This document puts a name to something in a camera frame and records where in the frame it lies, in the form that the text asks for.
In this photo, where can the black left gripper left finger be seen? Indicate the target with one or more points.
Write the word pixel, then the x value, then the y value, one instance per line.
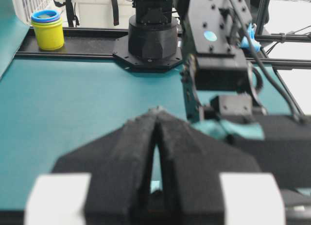
pixel 120 164

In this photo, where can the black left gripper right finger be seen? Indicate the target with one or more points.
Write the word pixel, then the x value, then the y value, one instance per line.
pixel 191 162

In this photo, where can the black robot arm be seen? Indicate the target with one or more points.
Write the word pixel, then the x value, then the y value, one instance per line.
pixel 216 81

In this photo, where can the black cylindrical arm base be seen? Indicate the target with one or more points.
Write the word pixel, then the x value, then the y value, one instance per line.
pixel 152 39

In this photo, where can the blue plastic clip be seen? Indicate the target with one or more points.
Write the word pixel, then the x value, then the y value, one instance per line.
pixel 245 43

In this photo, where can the yellow stacked cups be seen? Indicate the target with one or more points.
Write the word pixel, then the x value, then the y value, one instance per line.
pixel 48 27

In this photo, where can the black aluminium rail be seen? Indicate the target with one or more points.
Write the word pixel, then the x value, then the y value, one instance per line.
pixel 87 44

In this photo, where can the black rod with cables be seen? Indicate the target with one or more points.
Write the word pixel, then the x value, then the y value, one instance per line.
pixel 282 38

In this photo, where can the white wire basket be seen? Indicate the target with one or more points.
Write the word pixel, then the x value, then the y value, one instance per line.
pixel 25 8

